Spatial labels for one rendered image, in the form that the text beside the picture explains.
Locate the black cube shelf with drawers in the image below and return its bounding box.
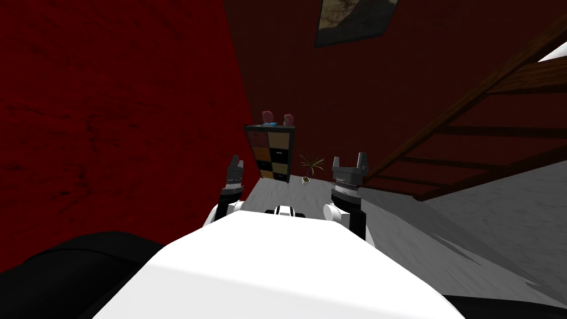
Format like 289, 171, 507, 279
243, 110, 297, 184

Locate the small potted green plant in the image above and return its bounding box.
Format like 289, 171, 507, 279
298, 153, 326, 184

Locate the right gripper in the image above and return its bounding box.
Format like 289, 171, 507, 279
332, 152, 370, 184

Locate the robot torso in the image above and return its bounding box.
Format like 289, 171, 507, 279
92, 204, 467, 319

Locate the framed picture on wall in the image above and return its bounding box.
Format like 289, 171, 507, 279
314, 0, 400, 49

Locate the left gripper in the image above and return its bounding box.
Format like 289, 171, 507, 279
223, 155, 245, 191

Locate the brown wooden frame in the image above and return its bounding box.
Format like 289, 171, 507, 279
362, 15, 567, 203

